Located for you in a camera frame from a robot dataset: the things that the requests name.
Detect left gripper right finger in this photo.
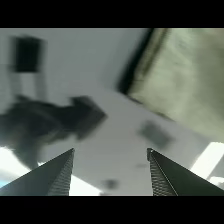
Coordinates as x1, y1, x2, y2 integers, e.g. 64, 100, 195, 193
146, 147, 224, 197

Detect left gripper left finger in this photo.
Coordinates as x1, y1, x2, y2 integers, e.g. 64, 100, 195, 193
0, 148, 75, 197

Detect olive green pants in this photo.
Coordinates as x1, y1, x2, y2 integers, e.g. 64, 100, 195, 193
125, 28, 224, 143

